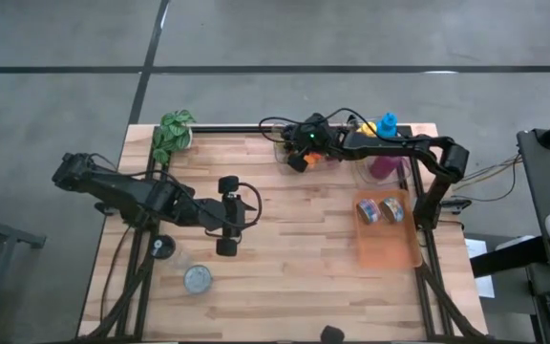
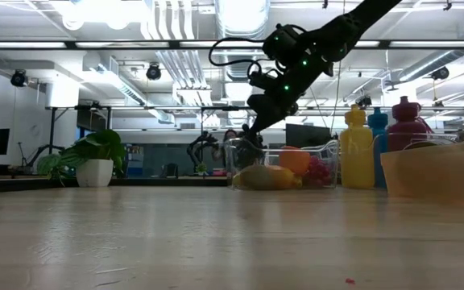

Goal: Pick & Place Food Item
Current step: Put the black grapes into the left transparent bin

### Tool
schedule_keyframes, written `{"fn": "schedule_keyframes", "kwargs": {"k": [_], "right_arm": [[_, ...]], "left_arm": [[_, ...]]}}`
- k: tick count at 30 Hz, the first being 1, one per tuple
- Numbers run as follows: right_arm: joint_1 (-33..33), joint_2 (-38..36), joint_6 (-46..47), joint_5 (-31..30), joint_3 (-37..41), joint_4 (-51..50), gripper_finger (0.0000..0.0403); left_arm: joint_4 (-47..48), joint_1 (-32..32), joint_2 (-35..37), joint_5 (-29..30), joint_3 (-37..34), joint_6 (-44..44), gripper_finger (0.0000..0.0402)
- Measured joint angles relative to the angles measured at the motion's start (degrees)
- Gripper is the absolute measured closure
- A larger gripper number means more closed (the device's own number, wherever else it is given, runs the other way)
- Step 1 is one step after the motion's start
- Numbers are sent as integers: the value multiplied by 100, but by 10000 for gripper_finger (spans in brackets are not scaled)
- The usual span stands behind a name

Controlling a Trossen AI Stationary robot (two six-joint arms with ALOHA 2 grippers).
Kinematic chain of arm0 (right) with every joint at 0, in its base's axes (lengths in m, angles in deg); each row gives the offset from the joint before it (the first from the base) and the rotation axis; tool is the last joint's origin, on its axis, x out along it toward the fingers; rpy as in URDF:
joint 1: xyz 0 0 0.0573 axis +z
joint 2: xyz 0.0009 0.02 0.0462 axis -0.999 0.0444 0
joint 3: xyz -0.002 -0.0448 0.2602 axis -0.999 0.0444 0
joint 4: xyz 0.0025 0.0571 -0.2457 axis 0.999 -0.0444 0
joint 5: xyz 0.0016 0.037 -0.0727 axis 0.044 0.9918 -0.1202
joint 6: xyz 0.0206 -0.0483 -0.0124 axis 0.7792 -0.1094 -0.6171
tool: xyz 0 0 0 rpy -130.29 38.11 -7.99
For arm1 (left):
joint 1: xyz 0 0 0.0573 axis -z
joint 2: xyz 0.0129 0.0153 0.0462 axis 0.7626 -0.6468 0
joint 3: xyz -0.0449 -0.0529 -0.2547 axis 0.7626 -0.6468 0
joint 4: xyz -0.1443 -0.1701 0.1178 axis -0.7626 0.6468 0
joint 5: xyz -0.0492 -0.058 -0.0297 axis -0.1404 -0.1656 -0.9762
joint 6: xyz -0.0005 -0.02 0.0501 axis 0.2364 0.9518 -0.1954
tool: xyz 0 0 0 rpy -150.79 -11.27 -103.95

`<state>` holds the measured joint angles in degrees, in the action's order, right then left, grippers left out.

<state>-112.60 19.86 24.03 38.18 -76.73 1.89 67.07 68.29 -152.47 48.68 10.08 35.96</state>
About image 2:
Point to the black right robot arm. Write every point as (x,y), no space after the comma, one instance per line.
(336,32)

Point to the black background robot arm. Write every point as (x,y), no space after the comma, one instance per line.
(195,147)

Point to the clear plastic bin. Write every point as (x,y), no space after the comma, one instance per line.
(417,137)
(328,161)

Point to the small red scrap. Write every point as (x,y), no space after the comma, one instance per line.
(349,281)

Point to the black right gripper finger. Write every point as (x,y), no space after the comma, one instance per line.
(253,135)

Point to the magenta plastic sports bottle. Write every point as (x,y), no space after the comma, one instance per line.
(407,129)

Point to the orange toy fruit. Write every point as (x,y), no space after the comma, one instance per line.
(294,160)

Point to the blue plastic sports bottle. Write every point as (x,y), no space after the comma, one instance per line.
(378,125)

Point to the yellow toy banana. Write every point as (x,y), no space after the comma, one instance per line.
(298,182)

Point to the red toy grape bunch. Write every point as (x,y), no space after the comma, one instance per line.
(318,171)

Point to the green plant in white pot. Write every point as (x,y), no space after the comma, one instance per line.
(95,155)

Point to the black bent background stand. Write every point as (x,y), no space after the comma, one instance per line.
(38,153)

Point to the black frame background table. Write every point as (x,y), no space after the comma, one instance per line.
(201,117)

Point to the person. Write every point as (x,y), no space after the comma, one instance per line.
(230,135)

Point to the yellow plastic sports bottle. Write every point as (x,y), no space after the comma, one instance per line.
(356,153)

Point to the black ceiling spotlight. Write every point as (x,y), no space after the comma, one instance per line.
(153,71)
(18,77)
(440,73)

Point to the blue background cabinet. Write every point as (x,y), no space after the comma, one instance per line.
(135,163)

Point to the orange translucent tray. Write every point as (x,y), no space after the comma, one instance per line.
(437,173)

